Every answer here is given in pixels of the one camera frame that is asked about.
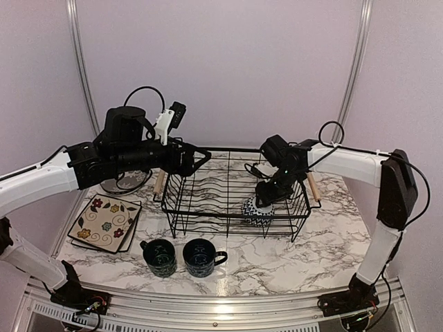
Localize dark blue mug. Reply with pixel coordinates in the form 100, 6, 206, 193
182, 239, 228, 278
139, 239, 177, 278

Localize front aluminium rail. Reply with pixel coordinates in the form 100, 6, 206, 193
12, 279, 417, 331

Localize grey reindeer round plate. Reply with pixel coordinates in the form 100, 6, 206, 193
100, 170, 152, 196

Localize dark blue mug front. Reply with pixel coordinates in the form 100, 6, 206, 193
182, 239, 228, 278

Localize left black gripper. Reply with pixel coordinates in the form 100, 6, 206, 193
114, 136, 211, 176

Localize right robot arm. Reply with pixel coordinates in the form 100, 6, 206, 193
253, 135, 418, 310

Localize blue white patterned bowl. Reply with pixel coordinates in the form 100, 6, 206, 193
242, 196, 275, 227

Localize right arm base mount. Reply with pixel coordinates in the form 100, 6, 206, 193
317, 290, 379, 331

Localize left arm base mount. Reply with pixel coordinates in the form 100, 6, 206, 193
44, 284, 111, 331

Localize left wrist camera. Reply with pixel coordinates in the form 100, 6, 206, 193
154, 102, 186, 146

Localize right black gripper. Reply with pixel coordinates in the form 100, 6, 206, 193
255, 165, 303, 207

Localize black wire dish rack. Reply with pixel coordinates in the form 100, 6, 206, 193
161, 147, 315, 241

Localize floral square plate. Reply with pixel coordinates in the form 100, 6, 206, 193
66, 193, 142, 252

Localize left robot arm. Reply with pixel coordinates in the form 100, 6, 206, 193
1, 102, 211, 308

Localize left aluminium frame post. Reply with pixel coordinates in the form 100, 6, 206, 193
66, 0, 100, 135

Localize right aluminium frame post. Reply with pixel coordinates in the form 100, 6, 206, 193
336, 0, 374, 127

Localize white square plate black rim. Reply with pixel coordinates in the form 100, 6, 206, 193
71, 200, 143, 256

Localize aluminium frame post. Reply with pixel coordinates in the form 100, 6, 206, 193
66, 0, 100, 135
336, 0, 374, 127

